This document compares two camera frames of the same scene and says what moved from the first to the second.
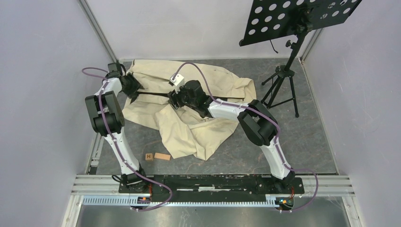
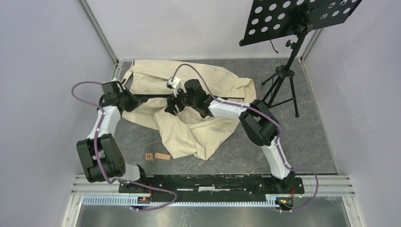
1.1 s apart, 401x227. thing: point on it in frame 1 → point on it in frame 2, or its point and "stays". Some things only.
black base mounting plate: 212,185 stays
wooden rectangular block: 162,156 stays
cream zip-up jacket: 184,130 stays
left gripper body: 131,83 → 129,102
